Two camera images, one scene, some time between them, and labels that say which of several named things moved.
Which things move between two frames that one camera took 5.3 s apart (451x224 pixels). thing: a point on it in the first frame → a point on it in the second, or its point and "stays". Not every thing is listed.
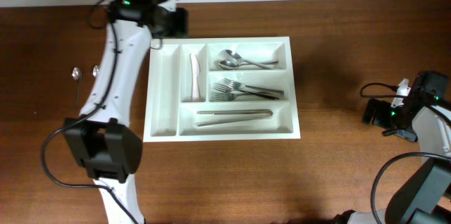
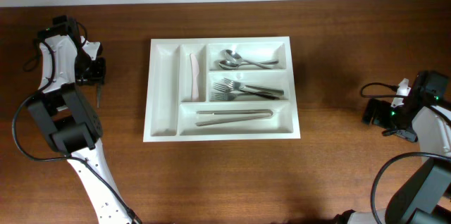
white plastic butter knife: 195,70 stays
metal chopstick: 235,119 stays
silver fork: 219,87 stays
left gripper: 177,20 → 94,75
